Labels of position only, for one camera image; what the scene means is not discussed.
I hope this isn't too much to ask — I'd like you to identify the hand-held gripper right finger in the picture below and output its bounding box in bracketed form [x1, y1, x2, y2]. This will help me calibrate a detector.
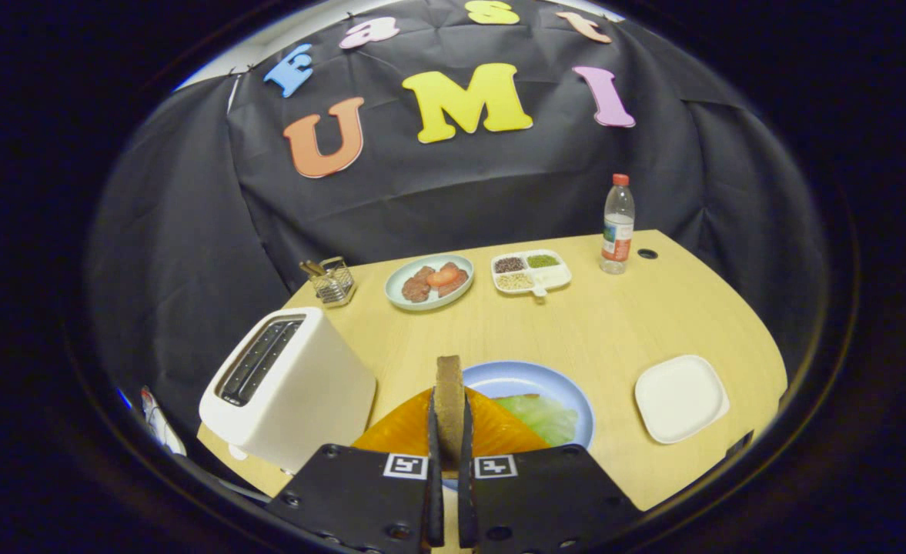
[459, 387, 642, 554]

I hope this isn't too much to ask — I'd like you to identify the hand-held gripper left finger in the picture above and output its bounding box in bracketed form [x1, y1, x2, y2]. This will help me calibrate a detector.
[266, 387, 446, 554]

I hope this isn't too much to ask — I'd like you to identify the plain brown bread slice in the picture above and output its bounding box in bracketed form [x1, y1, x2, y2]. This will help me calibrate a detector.
[434, 355, 466, 472]

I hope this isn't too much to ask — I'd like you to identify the green lettuce leaf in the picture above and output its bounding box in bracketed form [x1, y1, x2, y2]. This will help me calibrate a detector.
[495, 394, 579, 447]

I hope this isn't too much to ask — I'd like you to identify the blue round plate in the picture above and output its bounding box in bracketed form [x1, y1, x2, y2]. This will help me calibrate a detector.
[460, 361, 596, 451]

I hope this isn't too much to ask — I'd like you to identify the white toaster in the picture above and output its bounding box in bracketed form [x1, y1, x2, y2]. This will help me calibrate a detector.
[199, 307, 377, 474]

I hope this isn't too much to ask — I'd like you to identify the pale green oval plate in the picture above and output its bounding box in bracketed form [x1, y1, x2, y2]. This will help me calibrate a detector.
[385, 254, 475, 312]

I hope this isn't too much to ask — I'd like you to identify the brown meat slice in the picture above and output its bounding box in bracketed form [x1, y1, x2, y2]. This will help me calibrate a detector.
[402, 265, 435, 303]

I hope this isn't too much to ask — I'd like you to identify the white square plate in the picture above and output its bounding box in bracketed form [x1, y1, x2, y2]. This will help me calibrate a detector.
[634, 355, 730, 445]

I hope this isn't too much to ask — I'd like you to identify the white divided condiment dish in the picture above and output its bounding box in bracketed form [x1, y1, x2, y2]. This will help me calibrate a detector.
[490, 249, 573, 298]

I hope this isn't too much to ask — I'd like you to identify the clear plastic water bottle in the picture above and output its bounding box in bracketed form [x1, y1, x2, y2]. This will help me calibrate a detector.
[600, 173, 636, 275]

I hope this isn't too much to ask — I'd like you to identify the white toaster cable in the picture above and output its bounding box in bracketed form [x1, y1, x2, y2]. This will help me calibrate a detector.
[214, 476, 270, 506]

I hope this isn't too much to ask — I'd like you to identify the metal wire holder basket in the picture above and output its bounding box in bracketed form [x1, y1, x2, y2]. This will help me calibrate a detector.
[299, 256, 358, 309]

